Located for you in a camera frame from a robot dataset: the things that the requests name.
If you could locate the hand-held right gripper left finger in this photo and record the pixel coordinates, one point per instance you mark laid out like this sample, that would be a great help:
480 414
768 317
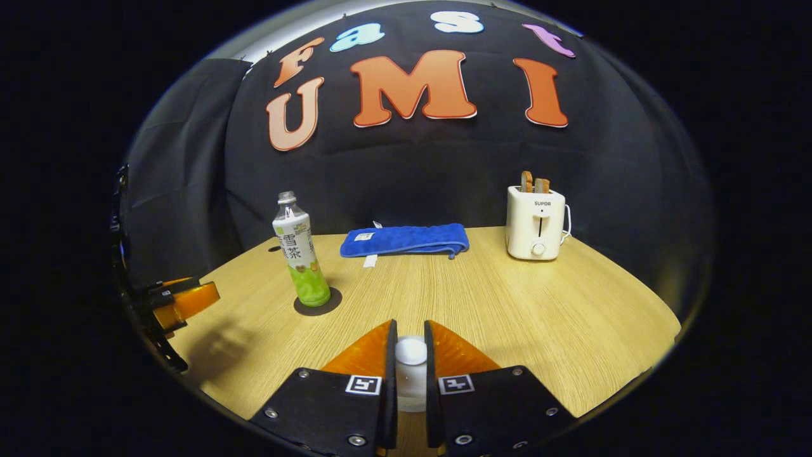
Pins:
390 393

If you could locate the white toaster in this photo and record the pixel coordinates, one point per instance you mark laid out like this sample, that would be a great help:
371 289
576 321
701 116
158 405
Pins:
535 225

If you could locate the clear water bottle green label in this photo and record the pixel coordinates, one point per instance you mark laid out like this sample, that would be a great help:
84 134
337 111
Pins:
298 247

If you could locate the blue folded towel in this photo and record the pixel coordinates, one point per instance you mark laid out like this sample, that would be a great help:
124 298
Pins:
406 240

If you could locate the dark round coaster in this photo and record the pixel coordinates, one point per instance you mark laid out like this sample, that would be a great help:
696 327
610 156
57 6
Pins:
333 303

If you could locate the black backdrop cloth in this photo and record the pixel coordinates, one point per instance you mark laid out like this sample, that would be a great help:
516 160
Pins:
412 165

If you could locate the brown toast slice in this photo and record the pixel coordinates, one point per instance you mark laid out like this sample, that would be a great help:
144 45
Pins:
542 186
526 182

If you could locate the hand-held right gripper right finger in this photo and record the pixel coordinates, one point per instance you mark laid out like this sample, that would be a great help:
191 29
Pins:
432 393

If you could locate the white teacup lid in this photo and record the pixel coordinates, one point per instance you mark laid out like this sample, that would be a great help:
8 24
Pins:
411 352

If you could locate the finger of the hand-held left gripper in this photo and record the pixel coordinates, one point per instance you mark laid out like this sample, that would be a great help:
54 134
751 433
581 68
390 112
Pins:
190 301

